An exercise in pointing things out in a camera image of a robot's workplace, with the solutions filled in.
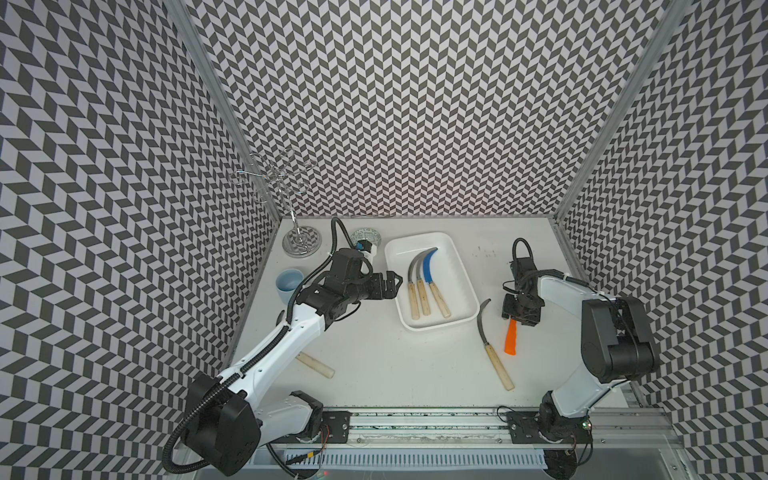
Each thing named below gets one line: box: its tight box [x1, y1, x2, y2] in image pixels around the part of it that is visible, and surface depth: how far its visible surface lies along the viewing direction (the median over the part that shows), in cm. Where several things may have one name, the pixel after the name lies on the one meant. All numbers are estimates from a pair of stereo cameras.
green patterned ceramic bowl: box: [350, 227, 382, 247], surface depth 110 cm
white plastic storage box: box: [385, 232, 480, 331], surface depth 101 cm
